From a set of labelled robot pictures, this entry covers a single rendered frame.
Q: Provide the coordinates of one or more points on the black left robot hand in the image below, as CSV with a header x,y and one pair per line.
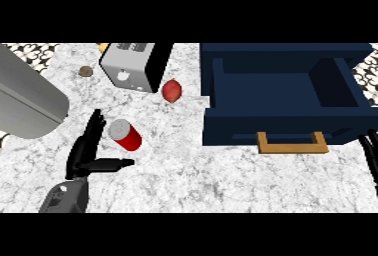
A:
x,y
85,150

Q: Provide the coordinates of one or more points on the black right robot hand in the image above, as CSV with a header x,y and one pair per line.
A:
x,y
369,150

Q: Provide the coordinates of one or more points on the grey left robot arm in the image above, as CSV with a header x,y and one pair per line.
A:
x,y
64,196

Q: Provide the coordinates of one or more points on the red can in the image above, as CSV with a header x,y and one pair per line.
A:
x,y
127,135

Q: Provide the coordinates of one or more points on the navy blue drawer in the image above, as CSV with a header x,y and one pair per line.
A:
x,y
288,116

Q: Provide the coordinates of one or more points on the small brown round object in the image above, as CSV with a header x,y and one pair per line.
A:
x,y
86,71

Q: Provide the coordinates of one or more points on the red sweet potato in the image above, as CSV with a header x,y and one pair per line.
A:
x,y
172,90

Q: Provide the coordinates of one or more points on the silver toaster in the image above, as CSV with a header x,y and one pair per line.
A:
x,y
133,66

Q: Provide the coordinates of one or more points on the yellow object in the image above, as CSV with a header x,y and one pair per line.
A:
x,y
102,47

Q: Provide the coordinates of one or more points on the navy blue cabinet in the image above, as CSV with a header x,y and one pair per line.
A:
x,y
282,55

